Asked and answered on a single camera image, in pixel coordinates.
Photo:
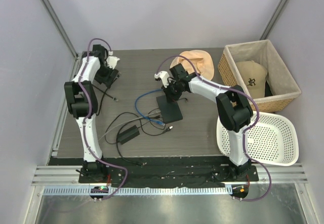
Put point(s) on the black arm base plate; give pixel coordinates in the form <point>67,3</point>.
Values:
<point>169,172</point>

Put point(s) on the white perforated plastic basket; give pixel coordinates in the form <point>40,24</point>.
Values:
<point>273,140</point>

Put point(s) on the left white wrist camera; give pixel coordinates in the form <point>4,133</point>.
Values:
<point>112,61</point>

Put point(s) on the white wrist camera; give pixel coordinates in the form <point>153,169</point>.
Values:
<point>112,61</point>
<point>163,77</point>

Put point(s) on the black power adapter brick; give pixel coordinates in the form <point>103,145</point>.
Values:
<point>127,135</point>

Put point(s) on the beige baseball cap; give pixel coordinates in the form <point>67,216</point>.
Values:
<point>254,77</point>

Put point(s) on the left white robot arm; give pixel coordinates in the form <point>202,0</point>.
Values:
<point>98,65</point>

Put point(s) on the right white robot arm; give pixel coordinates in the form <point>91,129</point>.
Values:
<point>234,110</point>

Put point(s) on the wicker basket with liner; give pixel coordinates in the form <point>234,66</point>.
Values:
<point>280,87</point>

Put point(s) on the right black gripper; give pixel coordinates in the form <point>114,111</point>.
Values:
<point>167,91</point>

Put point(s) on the black network switch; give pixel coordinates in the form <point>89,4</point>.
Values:
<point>170,112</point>

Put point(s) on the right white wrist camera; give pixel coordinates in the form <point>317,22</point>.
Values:
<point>163,77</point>

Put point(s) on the peach bucket hat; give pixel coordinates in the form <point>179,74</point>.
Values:
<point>201,60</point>

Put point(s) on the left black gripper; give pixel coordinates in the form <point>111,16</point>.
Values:
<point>108,80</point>

